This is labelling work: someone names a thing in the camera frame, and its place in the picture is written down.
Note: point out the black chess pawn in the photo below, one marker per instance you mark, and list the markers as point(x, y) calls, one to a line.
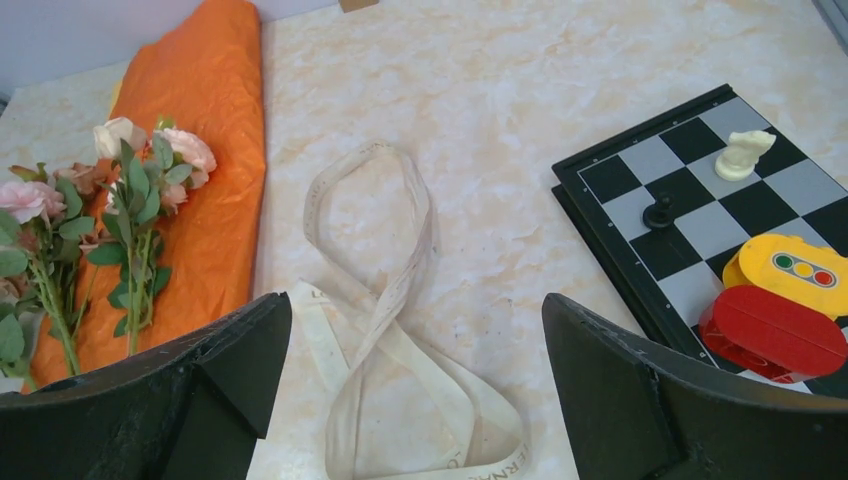
point(659, 215)

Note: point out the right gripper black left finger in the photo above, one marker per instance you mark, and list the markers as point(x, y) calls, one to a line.
point(191, 408)

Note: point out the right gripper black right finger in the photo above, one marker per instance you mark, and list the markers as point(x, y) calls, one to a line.
point(635, 409)

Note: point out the orange yellow wrapping paper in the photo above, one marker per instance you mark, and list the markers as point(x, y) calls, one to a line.
point(206, 75)

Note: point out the yellow traffic light toy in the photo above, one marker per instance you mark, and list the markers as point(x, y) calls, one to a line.
point(815, 277)

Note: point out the red oval toy block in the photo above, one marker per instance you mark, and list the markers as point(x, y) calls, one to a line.
point(772, 336)

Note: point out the black silver chessboard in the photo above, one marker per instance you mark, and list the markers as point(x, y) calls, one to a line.
point(668, 277)

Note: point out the pink cream rose stem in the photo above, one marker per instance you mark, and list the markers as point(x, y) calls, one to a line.
point(156, 173)

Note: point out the white chess knight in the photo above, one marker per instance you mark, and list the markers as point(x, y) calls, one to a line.
point(744, 150)

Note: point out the small wooden block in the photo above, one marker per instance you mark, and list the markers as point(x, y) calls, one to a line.
point(349, 6)

